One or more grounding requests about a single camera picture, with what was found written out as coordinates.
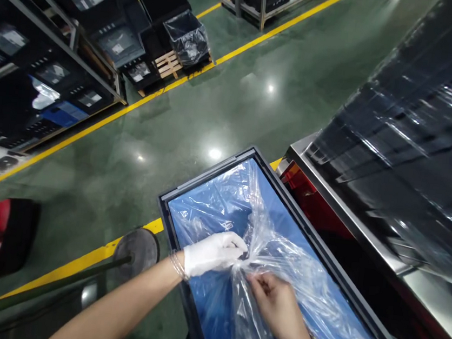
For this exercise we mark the person's right hand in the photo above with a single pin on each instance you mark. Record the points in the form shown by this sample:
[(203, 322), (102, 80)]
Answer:
[(276, 301)]

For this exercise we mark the person's left hand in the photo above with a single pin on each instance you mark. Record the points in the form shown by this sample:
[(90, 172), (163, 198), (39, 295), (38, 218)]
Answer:
[(210, 254)]

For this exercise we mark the person's right fingers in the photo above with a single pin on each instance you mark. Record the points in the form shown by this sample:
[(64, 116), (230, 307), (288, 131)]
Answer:
[(260, 281)]

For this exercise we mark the person's left fingers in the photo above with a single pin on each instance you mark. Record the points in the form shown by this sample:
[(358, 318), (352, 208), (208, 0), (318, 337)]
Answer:
[(237, 246)]

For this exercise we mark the clear plastic bag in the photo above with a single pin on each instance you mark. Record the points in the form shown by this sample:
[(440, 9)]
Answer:
[(277, 257)]

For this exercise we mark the dark grey plastic crate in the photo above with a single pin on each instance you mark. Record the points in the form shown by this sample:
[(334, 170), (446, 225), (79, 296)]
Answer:
[(188, 214)]

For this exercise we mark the red pallet truck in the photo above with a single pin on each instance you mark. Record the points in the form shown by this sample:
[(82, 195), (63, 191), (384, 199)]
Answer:
[(312, 195)]

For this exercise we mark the black round stanchion base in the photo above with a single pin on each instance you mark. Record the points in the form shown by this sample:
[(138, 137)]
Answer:
[(136, 248)]

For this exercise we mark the steel cart platform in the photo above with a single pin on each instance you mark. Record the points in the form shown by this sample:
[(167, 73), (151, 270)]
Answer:
[(352, 208)]

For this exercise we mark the dark green pole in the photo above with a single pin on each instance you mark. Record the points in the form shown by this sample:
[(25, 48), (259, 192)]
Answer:
[(53, 284)]

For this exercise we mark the wooden pallet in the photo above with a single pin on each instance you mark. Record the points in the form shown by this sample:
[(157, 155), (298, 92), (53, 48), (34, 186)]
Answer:
[(172, 65)]

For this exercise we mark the black bin with plastic liner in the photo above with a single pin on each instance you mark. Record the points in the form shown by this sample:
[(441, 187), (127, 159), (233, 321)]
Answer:
[(186, 38)]

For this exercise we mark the wrapped stack of black crates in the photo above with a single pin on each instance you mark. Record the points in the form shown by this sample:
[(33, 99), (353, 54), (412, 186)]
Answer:
[(422, 130)]

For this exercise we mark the blue plastic crate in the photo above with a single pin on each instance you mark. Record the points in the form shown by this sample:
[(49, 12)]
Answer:
[(59, 111)]

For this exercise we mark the metal rack with black crates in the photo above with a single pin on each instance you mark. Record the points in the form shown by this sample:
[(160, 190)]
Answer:
[(30, 61)]

